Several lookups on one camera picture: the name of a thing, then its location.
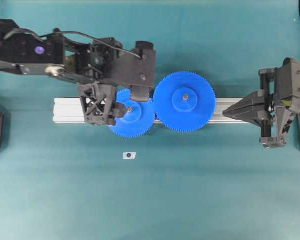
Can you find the small blue gear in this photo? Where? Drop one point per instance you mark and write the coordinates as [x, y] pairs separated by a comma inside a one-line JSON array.
[[137, 122]]

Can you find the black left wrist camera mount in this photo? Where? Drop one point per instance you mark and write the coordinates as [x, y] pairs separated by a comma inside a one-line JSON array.
[[136, 73]]

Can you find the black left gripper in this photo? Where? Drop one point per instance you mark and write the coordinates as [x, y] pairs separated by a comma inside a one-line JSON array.
[[83, 64]]

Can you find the small white position marker sticker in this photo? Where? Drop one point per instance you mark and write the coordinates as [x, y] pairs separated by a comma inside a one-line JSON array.
[[129, 155]]

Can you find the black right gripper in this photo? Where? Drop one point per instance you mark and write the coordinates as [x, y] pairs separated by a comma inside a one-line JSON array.
[[263, 119]]

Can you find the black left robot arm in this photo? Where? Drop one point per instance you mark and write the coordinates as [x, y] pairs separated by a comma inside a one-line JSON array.
[[23, 52]]

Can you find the aluminium extrusion rail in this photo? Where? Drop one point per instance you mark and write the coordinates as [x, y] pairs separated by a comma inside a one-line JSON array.
[[69, 111]]

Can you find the large blue gear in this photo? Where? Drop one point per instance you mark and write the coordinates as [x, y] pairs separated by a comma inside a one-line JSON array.
[[184, 115]]

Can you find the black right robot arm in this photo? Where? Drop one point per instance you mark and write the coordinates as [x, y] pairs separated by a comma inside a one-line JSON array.
[[273, 107]]

